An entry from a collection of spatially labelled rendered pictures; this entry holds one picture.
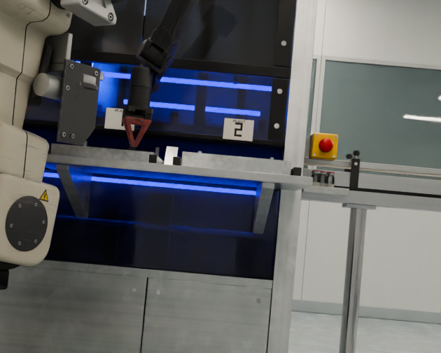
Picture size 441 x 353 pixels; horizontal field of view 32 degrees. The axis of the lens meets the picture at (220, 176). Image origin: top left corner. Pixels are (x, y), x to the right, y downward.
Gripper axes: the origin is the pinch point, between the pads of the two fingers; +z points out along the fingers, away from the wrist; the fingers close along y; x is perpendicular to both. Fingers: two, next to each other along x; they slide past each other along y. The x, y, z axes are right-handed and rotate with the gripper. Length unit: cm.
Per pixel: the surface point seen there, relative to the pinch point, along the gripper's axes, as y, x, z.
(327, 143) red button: 4, -55, -7
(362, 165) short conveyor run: 16, -72, -3
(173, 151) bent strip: -1.9, -10.3, 0.8
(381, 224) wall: 422, -282, 22
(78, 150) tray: -1.6, 13.9, 3.6
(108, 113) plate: 23.2, 5.0, -8.8
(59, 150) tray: -0.3, 18.7, 4.2
